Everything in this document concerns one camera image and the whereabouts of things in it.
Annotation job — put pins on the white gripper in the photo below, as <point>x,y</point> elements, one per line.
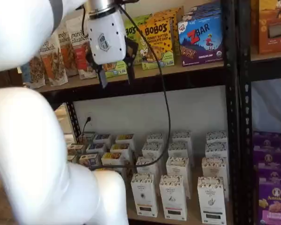
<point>107,39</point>

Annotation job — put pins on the white pasta box green strip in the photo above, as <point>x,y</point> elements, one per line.
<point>215,167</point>
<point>216,150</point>
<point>216,137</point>
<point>212,201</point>

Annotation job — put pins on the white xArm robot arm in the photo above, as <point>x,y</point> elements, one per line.
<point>25,152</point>

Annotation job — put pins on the green Bobo's apple pie box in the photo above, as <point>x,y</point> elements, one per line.
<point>114,69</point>
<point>131,30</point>
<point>142,20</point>

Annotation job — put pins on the yellow Bobo's peanut butter box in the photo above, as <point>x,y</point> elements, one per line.
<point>164,16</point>
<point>165,35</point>
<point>175,10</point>

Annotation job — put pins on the small box yellow picture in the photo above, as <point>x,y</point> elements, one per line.
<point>120,149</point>
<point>112,159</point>
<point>124,139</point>

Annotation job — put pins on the small box blue picture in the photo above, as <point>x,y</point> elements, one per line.
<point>102,138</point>
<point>96,148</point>
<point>90,160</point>

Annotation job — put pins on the white pasta box yellow strip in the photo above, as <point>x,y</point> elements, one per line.
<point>152,151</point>
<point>155,138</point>
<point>148,167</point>
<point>144,197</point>

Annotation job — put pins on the blue Zbar box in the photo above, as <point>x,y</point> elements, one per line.
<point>201,16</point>
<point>206,6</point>
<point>201,42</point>

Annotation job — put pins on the black metal shelf rack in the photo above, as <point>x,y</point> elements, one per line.
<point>244,105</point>
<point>229,93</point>

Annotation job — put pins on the orange snack box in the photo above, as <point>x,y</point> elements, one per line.
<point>271,42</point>

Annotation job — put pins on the purple Annie's box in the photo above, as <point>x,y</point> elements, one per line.
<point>275,174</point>
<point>269,155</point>
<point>267,139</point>
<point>275,206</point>

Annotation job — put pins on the granola bag red label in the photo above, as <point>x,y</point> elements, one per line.
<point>80,58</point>

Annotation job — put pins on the granola bag brown label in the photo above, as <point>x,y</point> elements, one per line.
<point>69,58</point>

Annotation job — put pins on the granola bag orange label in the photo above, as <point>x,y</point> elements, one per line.
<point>53,70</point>

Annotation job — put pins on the granola bag blue label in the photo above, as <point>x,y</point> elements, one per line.
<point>35,75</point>

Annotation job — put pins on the brown armchair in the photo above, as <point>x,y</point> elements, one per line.
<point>7,78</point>

